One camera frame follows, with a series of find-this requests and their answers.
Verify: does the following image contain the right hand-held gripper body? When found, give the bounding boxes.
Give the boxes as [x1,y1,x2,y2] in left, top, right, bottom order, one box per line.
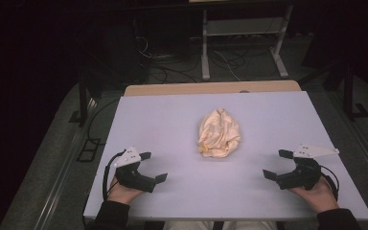
[276,143,340,192]

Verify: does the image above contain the left hand-held gripper black cable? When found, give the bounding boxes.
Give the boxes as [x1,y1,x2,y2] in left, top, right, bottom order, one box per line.
[102,149,127,202]

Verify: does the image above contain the wooden table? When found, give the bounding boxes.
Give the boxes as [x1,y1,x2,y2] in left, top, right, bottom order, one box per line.
[123,80,302,97]

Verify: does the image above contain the white metal stand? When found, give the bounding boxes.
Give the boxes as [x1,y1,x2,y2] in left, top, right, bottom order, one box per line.
[200,4,294,81]

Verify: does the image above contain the person's right leg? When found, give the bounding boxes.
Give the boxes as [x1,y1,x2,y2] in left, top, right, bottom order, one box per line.
[222,220,279,230]

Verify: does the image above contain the person's left leg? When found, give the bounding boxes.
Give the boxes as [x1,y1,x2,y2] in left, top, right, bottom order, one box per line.
[162,220,215,230]

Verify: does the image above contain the black floor cable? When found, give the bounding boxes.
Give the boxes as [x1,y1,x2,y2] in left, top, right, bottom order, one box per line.
[86,97,122,147]

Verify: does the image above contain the black metal stand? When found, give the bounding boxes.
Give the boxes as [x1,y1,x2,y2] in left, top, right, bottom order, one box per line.
[68,75,104,127]
[342,61,368,122]

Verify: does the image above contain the hand-held gripper black cable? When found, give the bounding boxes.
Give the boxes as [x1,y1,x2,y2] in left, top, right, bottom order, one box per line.
[319,164,340,202]
[102,149,127,202]

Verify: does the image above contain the tangle of black cables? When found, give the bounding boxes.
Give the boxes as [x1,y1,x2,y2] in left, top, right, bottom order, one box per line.
[135,34,203,84]

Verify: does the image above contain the person's leg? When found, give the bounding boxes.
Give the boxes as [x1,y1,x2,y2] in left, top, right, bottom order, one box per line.
[162,220,215,230]
[222,220,279,230]

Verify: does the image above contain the person's left hand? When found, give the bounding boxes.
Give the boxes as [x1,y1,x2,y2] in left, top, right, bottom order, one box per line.
[107,176,145,205]

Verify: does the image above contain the white floor cable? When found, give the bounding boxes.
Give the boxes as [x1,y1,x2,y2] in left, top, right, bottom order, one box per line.
[213,50,242,81]

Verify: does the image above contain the metal floor rail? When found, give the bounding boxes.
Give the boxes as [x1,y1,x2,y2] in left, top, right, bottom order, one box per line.
[33,97,99,230]
[327,90,368,183]

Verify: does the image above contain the person's right hand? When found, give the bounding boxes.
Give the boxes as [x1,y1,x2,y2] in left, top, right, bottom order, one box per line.
[288,177,336,214]

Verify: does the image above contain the black floor frame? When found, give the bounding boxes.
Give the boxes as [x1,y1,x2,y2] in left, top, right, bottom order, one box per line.
[76,137,102,163]

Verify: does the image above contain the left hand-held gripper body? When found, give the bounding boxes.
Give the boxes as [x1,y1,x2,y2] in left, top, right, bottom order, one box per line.
[113,146,157,194]

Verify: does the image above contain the right hand-held gripper black cable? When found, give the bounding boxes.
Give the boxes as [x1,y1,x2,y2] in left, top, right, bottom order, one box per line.
[319,164,340,202]

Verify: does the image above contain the cream yellow baby pants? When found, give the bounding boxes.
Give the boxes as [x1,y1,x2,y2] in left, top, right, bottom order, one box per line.
[196,107,242,159]

